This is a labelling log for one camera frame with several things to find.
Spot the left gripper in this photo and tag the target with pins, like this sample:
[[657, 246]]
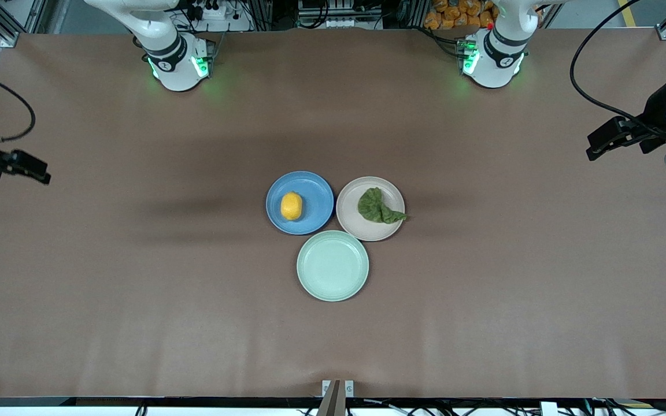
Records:
[[655, 113]]

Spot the green lettuce leaf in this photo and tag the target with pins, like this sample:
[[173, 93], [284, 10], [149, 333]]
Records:
[[374, 206]]

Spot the yellow lemon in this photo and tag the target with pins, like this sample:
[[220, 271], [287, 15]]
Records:
[[291, 206]]

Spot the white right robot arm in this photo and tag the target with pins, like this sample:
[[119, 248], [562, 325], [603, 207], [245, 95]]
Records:
[[174, 69]]

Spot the bag of orange fruits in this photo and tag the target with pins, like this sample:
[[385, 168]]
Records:
[[454, 14]]

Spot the white power strip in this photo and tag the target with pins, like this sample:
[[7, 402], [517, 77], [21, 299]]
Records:
[[213, 10]]

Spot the beige pink plate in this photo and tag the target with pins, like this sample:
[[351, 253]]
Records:
[[362, 228]]

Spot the blue plate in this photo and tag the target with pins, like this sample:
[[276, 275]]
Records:
[[315, 190]]

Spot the white electronics rack unit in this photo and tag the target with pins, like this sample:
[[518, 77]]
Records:
[[339, 14]]

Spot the pale green plate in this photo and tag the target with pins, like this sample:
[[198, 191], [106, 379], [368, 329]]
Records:
[[333, 266]]

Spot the brown table cover mat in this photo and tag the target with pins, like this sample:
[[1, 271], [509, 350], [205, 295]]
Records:
[[333, 346]]

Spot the metal bracket with brown post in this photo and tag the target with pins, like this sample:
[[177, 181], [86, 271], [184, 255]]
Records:
[[333, 393]]

